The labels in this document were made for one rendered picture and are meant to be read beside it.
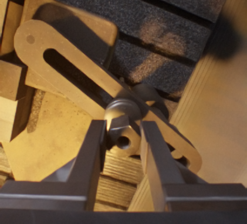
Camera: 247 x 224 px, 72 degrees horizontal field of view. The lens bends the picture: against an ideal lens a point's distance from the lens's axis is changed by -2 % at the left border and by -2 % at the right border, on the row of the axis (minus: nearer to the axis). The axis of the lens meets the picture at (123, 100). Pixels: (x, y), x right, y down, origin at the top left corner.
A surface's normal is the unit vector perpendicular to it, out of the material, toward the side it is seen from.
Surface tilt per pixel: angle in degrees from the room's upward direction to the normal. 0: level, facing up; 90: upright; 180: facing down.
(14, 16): 54
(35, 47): 0
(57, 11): 0
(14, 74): 0
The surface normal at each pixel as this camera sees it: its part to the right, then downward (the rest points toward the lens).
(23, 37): 0.01, 0.28
